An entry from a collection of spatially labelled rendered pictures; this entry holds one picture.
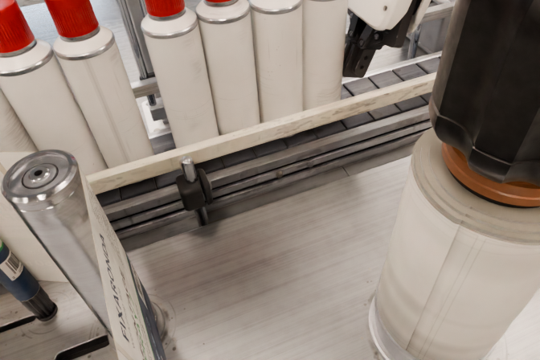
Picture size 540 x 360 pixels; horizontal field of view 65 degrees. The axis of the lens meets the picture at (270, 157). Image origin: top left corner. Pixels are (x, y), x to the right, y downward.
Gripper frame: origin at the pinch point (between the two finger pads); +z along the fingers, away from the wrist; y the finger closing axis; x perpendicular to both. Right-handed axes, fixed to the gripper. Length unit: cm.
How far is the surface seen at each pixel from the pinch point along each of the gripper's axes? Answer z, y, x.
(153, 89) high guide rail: 6.9, -2.9, -22.2
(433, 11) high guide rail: -6.0, -2.9, 11.1
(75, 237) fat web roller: 2.0, 20.8, -31.2
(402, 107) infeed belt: 4.2, 3.5, 7.0
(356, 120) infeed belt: 6.4, 3.3, 1.0
